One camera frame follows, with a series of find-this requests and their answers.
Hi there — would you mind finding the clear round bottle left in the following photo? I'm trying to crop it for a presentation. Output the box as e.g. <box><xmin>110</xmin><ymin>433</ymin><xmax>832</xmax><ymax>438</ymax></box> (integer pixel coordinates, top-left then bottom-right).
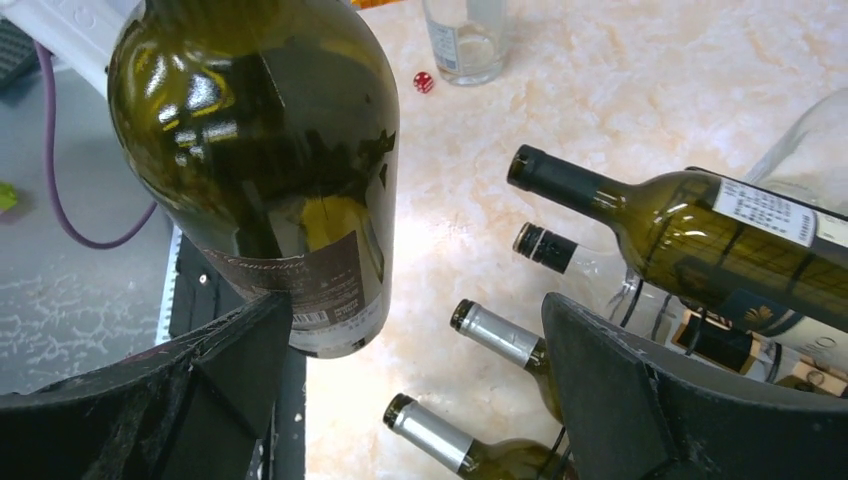
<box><xmin>422</xmin><ymin>0</ymin><xmax>507</xmax><ymax>87</ymax></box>

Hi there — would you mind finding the green wine bottle front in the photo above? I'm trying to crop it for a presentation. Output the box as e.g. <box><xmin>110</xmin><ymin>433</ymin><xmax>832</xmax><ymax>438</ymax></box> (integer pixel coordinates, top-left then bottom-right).
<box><xmin>450</xmin><ymin>299</ymin><xmax>564</xmax><ymax>424</ymax></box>

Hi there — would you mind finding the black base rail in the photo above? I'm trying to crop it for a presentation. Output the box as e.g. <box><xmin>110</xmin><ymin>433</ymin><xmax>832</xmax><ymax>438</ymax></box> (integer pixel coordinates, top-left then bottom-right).
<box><xmin>157</xmin><ymin>228</ymin><xmax>306</xmax><ymax>479</ymax></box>

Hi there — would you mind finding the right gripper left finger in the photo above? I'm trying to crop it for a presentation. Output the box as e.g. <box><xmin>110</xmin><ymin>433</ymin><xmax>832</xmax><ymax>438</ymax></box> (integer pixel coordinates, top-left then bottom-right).
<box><xmin>1</xmin><ymin>292</ymin><xmax>293</xmax><ymax>479</ymax></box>

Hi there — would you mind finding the clear tall glass bottle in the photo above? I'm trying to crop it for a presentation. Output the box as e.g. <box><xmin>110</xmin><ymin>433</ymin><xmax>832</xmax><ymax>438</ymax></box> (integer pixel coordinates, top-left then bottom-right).
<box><xmin>744</xmin><ymin>88</ymin><xmax>847</xmax><ymax>215</ymax></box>

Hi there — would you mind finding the green wine bottle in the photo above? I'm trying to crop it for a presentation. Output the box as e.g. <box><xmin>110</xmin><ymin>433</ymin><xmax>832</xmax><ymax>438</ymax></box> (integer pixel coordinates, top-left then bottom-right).
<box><xmin>383</xmin><ymin>393</ymin><xmax>578</xmax><ymax>479</ymax></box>
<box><xmin>450</xmin><ymin>299</ymin><xmax>564</xmax><ymax>424</ymax></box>
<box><xmin>107</xmin><ymin>1</ymin><xmax>400</xmax><ymax>359</ymax></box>

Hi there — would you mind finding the dark bottle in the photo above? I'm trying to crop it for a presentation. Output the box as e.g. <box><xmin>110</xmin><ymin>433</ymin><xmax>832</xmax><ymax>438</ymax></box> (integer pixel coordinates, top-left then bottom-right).
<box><xmin>507</xmin><ymin>145</ymin><xmax>847</xmax><ymax>336</ymax></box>

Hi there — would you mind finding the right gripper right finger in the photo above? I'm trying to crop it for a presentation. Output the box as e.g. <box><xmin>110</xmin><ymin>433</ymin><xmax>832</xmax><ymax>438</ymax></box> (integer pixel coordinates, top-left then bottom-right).
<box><xmin>541</xmin><ymin>292</ymin><xmax>847</xmax><ymax>479</ymax></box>

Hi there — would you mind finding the square clear liquor bottle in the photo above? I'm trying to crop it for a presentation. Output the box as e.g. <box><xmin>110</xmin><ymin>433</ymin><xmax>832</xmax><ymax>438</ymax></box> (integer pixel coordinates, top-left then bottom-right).
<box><xmin>512</xmin><ymin>222</ymin><xmax>847</xmax><ymax>398</ymax></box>

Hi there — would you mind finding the small red object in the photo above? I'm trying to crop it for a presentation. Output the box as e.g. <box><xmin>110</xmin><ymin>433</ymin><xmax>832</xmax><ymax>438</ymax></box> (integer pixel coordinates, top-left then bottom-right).
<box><xmin>413</xmin><ymin>71</ymin><xmax>435</xmax><ymax>94</ymax></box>

